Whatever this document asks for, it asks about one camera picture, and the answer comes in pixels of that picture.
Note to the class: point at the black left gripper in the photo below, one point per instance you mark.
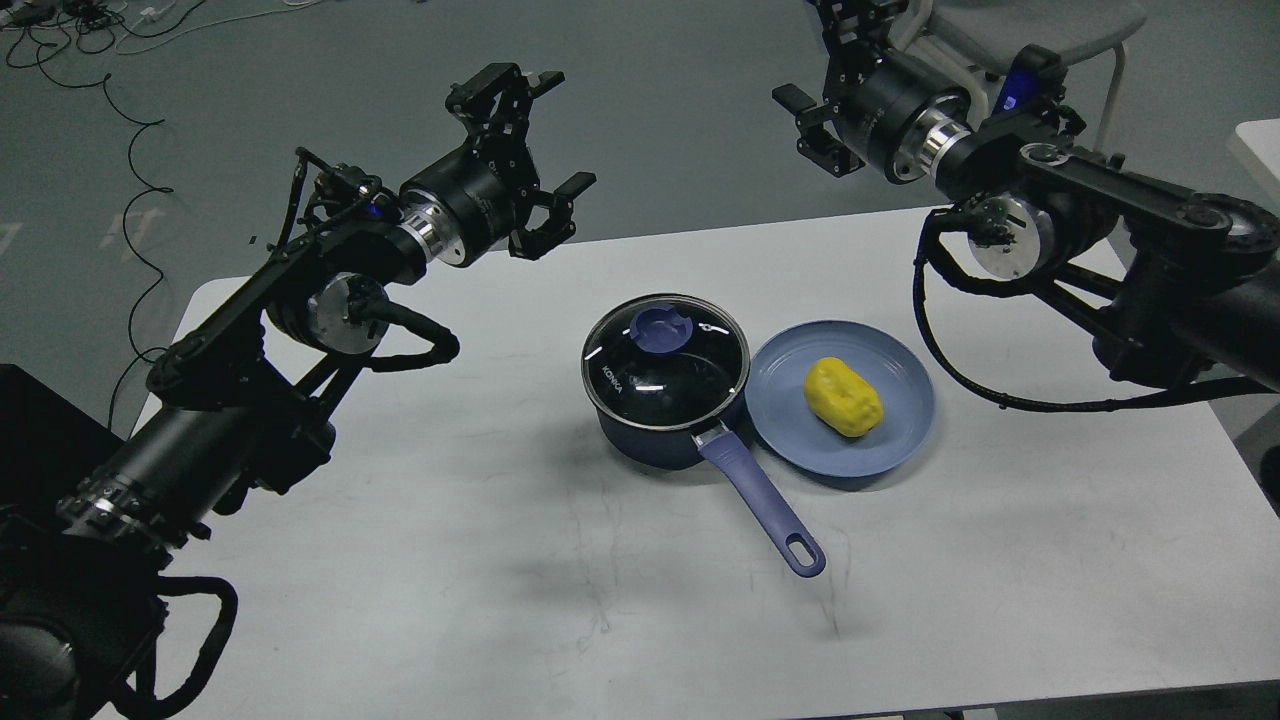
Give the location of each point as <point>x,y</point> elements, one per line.
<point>484,192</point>

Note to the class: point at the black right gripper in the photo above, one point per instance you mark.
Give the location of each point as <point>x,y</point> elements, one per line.
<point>888,101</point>

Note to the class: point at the glass pot lid blue knob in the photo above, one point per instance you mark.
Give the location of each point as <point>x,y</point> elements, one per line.
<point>664,361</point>

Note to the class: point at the yellow potato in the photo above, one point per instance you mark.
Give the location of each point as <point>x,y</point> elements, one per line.
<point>841,398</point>

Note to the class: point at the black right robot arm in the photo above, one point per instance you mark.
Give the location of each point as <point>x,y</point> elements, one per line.
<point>1177,288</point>

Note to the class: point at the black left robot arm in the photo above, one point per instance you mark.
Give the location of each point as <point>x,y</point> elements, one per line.
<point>91,520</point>

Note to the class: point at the grey office chair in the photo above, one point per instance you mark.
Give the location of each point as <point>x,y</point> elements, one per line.
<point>975,42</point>

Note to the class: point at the blue plate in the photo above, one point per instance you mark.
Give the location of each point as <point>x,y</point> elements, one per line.
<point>785,424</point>

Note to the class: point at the white side table corner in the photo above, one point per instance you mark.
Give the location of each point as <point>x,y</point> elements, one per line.
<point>1255,144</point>

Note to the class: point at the black box at left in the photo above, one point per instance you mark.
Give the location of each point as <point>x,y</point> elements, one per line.
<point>48,447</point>

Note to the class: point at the dark blue saucepan purple handle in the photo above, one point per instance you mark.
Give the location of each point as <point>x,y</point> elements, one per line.
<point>715,441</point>

